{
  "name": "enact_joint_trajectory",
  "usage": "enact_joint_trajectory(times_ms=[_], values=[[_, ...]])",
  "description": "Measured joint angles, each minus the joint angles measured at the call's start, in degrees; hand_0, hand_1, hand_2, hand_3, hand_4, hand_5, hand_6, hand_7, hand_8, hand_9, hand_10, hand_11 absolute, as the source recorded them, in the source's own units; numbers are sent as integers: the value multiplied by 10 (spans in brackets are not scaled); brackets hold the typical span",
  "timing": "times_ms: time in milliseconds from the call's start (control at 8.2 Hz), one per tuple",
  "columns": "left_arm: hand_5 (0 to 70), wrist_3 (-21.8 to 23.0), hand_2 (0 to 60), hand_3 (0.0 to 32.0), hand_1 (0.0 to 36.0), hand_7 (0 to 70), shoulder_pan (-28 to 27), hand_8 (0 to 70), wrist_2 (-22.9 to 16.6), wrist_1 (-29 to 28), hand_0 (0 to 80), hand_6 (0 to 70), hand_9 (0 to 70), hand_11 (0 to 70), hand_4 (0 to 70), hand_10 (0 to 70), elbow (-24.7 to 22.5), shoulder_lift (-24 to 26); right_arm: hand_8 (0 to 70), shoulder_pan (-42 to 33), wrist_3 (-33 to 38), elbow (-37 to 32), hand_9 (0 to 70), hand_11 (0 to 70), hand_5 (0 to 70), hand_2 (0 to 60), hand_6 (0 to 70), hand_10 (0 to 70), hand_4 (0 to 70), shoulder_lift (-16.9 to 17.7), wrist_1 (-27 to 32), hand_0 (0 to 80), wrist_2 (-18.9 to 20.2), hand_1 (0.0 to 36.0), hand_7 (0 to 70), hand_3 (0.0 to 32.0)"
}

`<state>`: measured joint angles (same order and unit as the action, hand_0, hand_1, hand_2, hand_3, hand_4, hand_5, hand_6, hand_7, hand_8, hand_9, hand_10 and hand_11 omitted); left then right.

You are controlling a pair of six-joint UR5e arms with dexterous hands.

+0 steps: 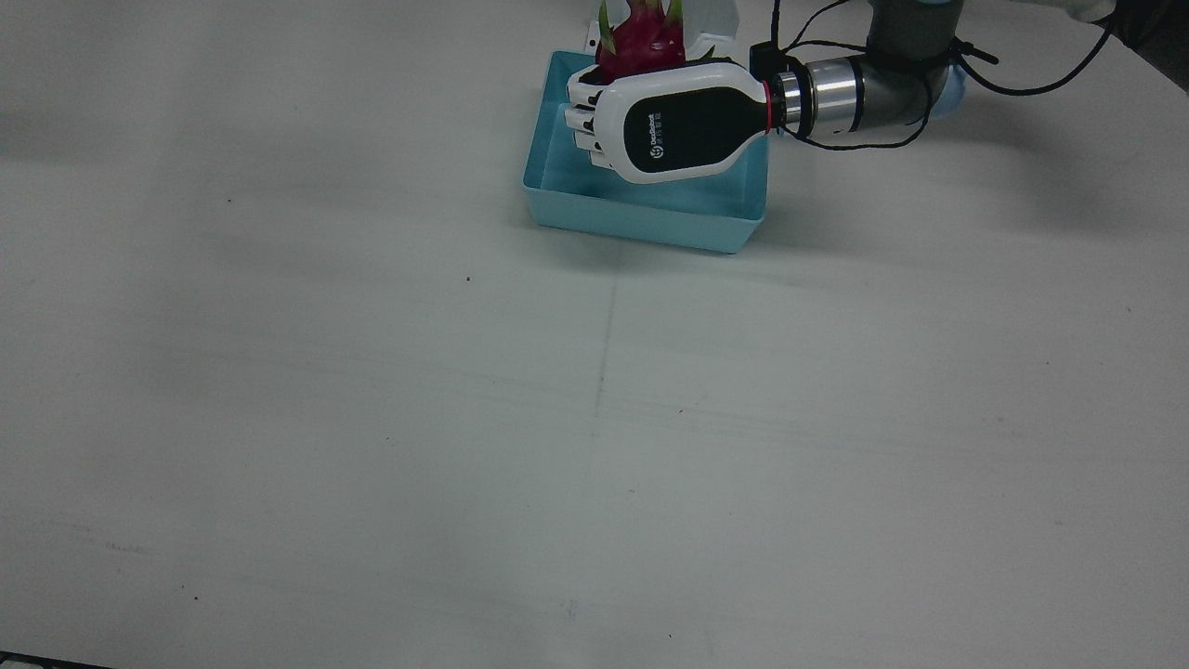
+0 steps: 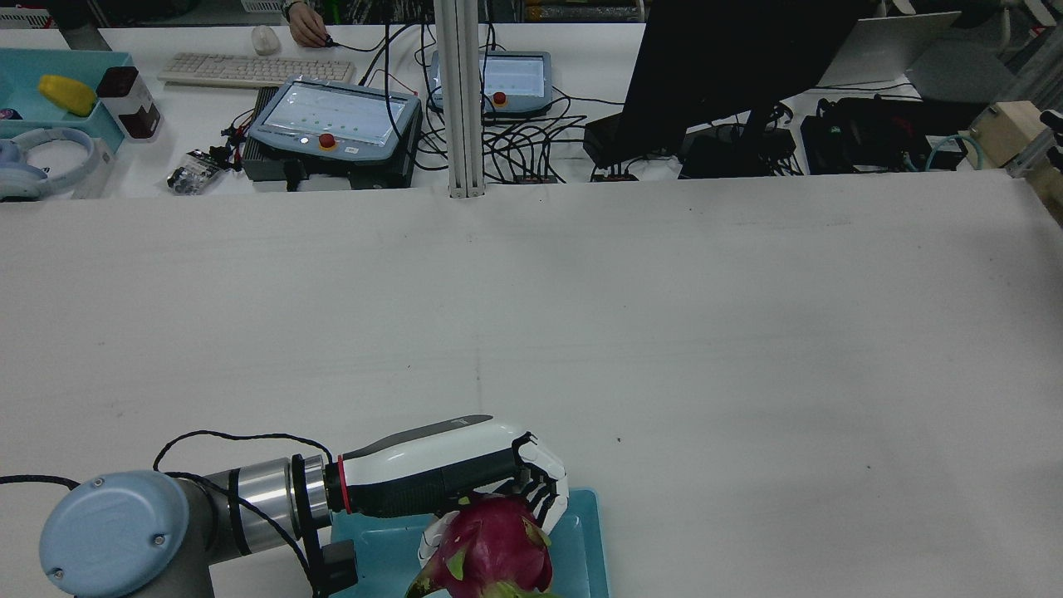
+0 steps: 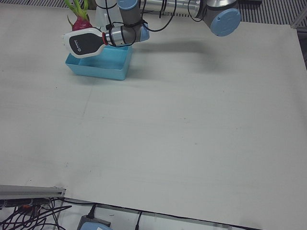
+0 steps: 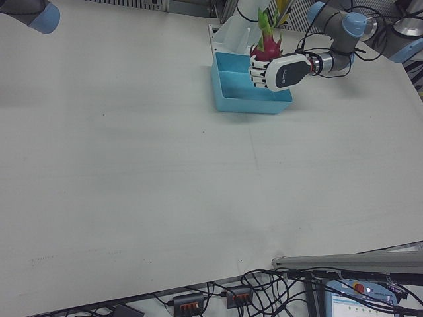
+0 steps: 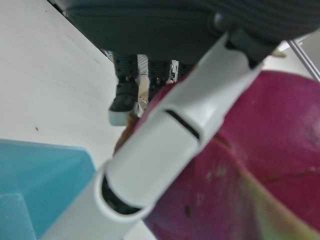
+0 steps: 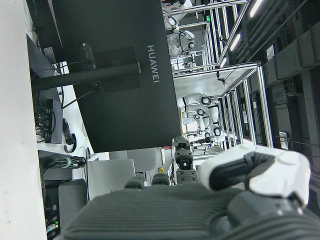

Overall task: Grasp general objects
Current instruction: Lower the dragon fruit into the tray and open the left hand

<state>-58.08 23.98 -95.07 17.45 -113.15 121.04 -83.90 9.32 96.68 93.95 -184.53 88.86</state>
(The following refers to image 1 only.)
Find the light blue plastic bin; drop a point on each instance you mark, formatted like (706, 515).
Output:
(641, 218)

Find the red dragon fruit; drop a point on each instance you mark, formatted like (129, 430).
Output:
(641, 42)

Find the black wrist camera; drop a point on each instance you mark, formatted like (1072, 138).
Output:
(766, 60)

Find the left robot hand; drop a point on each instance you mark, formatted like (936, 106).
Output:
(687, 125)

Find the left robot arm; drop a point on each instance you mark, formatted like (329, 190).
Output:
(855, 88)

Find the white aluminium camera post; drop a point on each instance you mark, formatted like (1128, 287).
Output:
(711, 28)

